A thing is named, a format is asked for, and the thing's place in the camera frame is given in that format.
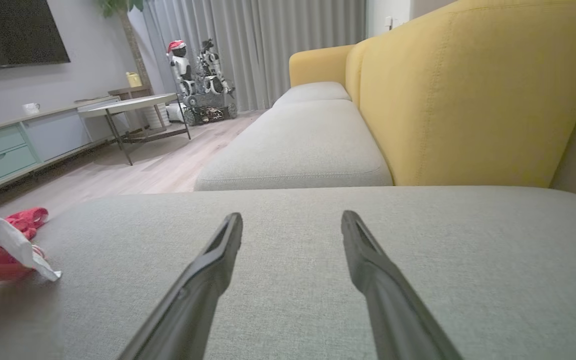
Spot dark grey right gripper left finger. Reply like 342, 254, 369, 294
118, 212, 244, 360

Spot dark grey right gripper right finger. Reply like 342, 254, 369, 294
341, 210, 464, 360

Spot red shorts white trim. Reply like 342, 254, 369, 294
5, 207, 50, 241

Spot red basketball jersey white sleeves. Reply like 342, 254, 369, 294
0, 197, 62, 288

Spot white ribbed planter pot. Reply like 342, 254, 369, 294
143, 103, 171, 130

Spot grey sofa seat cushion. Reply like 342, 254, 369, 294
194, 99, 394, 192
272, 81, 352, 108

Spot white round appliance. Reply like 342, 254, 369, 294
165, 102, 187, 124

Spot round white coffee table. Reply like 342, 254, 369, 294
78, 93, 193, 167

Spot brown wooden side table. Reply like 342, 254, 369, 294
107, 85, 169, 133

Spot yellow sofa backrest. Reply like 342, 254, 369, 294
359, 0, 576, 189
345, 41, 369, 107

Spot white black humanoid robot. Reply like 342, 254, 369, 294
196, 38, 235, 96

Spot white robot with santa hat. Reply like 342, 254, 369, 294
166, 39, 197, 97

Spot pale green tv cabinet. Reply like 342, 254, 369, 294
0, 97, 122, 199

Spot yellow sofa armrest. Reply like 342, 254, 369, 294
288, 45, 356, 89

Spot grey pleated curtain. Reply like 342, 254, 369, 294
143, 0, 368, 112

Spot indoor tree plant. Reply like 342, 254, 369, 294
95, 0, 154, 92

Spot black wall television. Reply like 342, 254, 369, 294
0, 0, 72, 70

